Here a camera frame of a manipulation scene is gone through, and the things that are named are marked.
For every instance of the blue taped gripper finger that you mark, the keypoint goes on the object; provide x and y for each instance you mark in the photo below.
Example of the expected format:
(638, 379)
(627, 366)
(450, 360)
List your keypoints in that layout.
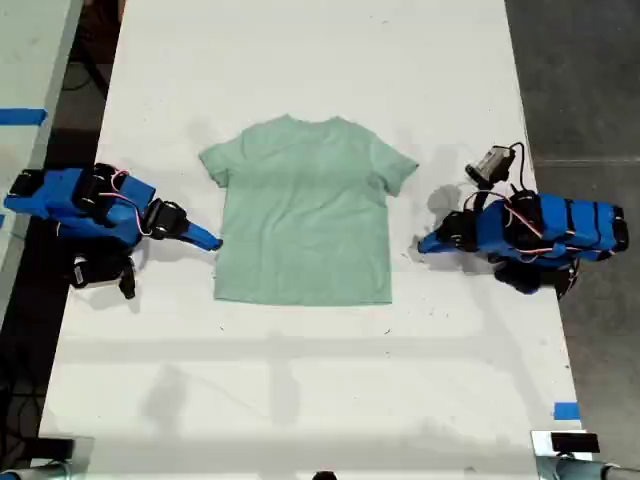
(197, 241)
(437, 237)
(202, 231)
(435, 248)

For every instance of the pale green T-shirt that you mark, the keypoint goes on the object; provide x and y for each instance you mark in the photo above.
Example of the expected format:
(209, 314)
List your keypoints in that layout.
(305, 215)

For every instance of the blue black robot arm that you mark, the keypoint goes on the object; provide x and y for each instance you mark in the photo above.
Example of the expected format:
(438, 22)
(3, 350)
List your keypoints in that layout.
(60, 192)
(575, 227)

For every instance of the long blue tape strip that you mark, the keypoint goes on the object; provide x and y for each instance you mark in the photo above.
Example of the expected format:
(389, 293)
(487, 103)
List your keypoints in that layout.
(22, 116)

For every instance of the white side table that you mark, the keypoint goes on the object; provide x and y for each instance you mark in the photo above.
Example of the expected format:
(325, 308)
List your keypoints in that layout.
(30, 75)

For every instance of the short blue tape strip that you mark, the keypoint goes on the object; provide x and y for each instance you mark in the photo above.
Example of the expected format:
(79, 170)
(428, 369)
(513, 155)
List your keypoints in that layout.
(566, 411)

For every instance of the small black box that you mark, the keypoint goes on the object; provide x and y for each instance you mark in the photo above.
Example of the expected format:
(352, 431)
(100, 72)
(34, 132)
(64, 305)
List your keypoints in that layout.
(575, 442)

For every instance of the round black object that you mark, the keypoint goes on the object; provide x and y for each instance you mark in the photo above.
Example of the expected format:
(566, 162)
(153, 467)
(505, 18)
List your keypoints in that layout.
(325, 475)

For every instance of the metal tube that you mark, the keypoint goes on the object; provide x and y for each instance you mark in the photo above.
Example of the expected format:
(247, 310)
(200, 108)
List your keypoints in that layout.
(35, 472)
(585, 470)

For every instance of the black camera stalk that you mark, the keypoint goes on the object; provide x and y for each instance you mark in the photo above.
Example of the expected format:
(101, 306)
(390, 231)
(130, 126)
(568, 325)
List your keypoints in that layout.
(479, 197)
(129, 282)

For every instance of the grey black camera box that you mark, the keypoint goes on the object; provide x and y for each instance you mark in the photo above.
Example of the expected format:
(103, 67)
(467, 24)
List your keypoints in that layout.
(490, 164)

